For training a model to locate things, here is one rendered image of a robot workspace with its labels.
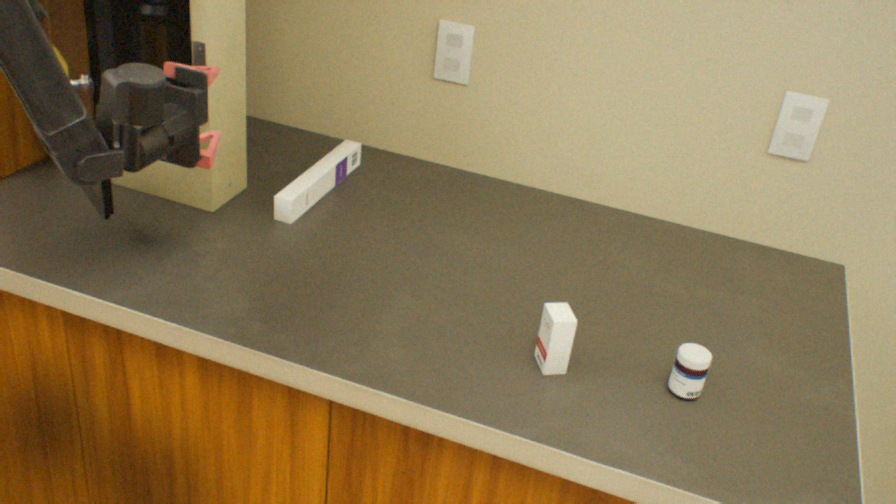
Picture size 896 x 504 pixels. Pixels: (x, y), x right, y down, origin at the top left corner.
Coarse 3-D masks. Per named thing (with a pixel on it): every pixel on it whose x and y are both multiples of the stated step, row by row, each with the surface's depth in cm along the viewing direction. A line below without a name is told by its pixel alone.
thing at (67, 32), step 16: (48, 0) 133; (64, 0) 125; (80, 0) 117; (48, 16) 135; (64, 16) 127; (80, 16) 119; (48, 32) 138; (64, 32) 129; (80, 32) 121; (64, 48) 131; (80, 48) 123; (80, 64) 125; (96, 80) 122; (80, 96) 129; (96, 96) 123; (96, 192) 134; (96, 208) 137
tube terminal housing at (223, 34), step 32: (192, 0) 133; (224, 0) 136; (192, 32) 135; (224, 32) 139; (192, 64) 138; (224, 64) 141; (224, 96) 144; (224, 128) 146; (224, 160) 149; (160, 192) 152; (192, 192) 150; (224, 192) 152
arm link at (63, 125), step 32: (0, 0) 88; (0, 32) 90; (32, 32) 92; (0, 64) 93; (32, 64) 94; (32, 96) 96; (64, 96) 98; (64, 128) 99; (96, 128) 103; (64, 160) 102
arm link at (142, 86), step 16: (128, 64) 106; (144, 64) 107; (112, 80) 103; (128, 80) 103; (144, 80) 104; (160, 80) 105; (112, 96) 103; (128, 96) 104; (144, 96) 104; (160, 96) 106; (96, 112) 107; (112, 112) 104; (128, 112) 105; (144, 112) 105; (160, 112) 107; (112, 128) 104; (112, 144) 106; (80, 160) 102; (96, 160) 103; (112, 160) 105; (80, 176) 103; (96, 176) 105; (112, 176) 106
